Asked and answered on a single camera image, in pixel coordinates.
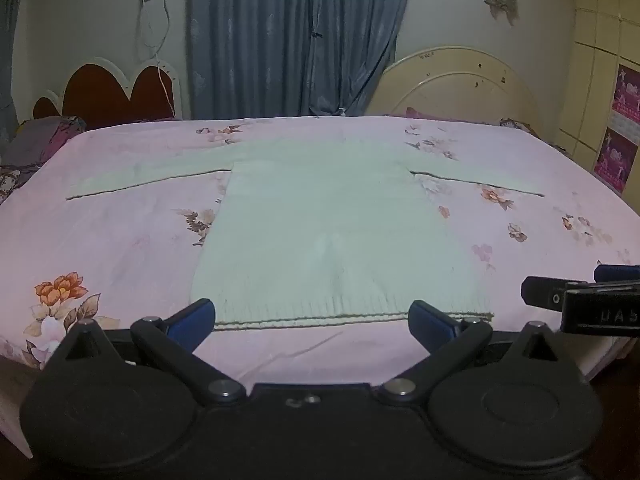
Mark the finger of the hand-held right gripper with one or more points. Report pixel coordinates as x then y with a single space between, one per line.
617 273
544 294

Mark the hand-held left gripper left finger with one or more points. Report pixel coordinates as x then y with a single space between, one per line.
192 324

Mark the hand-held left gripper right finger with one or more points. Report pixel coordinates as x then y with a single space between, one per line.
431 322

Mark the light green knit sweater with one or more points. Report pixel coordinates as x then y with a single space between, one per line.
325 220

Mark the pink floral bed sheet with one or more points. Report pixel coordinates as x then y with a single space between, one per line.
125 240

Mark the floral pillow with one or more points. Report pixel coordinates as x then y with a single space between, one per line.
520 127

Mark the cream wardrobe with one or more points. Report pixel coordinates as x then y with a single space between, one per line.
595 50

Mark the cream round headboard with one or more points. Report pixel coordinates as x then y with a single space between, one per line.
460 85

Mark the red scalloped headboard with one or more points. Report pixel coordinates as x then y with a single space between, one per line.
107 92

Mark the blue curtain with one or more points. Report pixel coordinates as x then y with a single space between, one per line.
300 35

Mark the grey side curtain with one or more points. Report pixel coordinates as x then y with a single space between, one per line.
9 50

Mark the pink wall poster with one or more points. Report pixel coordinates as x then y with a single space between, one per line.
629 97
617 160

